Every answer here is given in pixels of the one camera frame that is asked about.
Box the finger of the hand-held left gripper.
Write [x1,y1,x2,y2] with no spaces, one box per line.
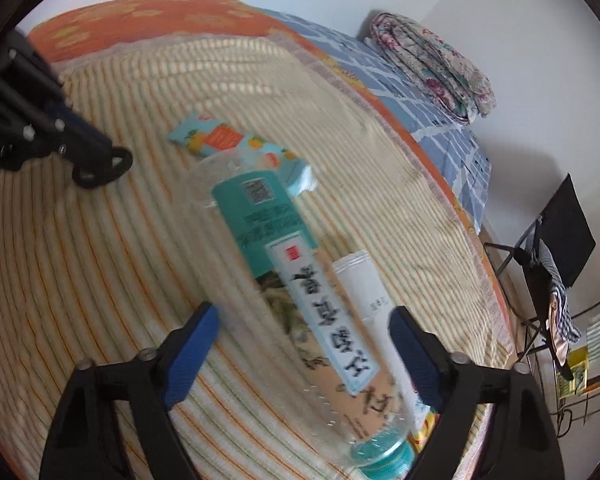
[0,30,133,189]

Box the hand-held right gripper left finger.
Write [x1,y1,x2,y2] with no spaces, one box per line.
[39,301,220,480]

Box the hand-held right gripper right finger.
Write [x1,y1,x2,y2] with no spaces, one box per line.
[388,306,566,480]

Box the teal fruit print packet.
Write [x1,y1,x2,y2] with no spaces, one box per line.
[167,114,315,196]

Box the clear plastic bottle teal label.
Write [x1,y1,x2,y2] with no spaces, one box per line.
[177,150,416,480]

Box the striped yellow cloth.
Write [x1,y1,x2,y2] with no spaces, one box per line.
[0,35,516,480]

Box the pink cloth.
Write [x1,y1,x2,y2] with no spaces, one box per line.
[547,292,576,367]

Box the striped grey cloth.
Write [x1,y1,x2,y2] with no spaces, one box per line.
[535,240,583,346]

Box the yellow plastic crate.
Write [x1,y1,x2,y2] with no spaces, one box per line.
[555,345,591,401]

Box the black metal clothes rack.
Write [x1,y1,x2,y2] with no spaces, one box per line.
[530,300,600,428]

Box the black folding chair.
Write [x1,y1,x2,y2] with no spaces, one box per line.
[482,172,597,376]

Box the blue checked bed sheet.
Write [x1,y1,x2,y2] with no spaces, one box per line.
[260,7,493,236]

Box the folded floral quilt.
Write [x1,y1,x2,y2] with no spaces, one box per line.
[370,11,496,125]

